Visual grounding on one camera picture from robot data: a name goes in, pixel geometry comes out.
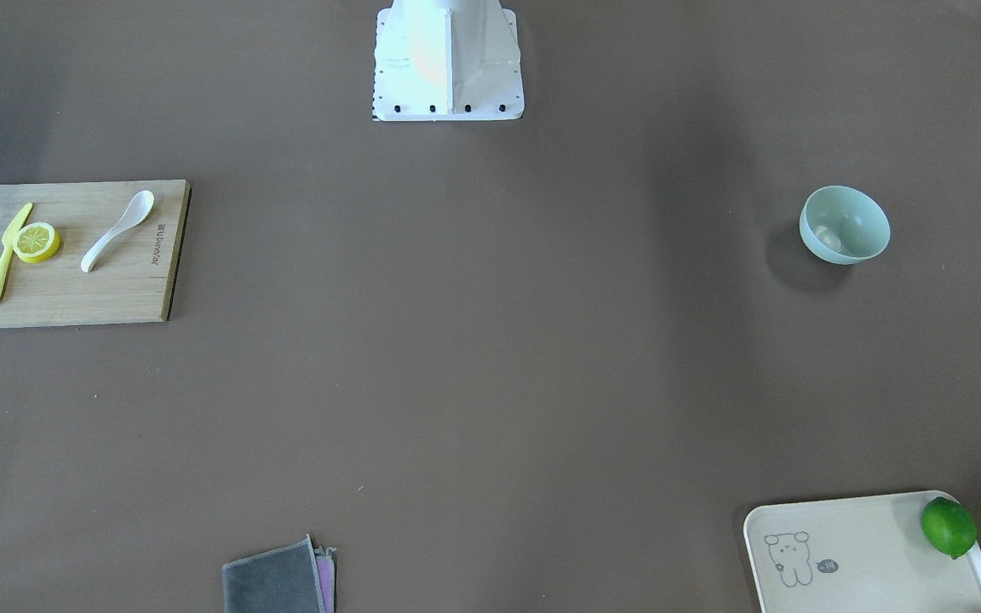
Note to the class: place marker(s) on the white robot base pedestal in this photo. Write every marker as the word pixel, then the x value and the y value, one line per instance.
pixel 452 61

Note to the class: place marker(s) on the grey folded cloth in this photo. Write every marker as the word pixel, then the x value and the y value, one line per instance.
pixel 280 580

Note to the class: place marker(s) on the beige cartoon tray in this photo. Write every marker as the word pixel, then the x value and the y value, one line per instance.
pixel 859 554

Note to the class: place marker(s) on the green lime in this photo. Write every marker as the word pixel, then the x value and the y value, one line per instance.
pixel 948 527

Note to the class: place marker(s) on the white ceramic spoon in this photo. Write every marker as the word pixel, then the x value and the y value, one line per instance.
pixel 138 209

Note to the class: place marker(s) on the lemon half slice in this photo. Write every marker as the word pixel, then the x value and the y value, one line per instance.
pixel 36 242

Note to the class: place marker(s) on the bamboo cutting board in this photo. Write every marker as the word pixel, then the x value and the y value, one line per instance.
pixel 131 282

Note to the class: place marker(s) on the pink cloth under grey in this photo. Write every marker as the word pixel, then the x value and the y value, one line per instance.
pixel 327 576

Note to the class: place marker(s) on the yellow plastic knife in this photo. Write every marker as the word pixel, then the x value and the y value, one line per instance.
pixel 8 238

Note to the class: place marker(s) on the light green bowl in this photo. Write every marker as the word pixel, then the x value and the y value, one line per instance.
pixel 843 226

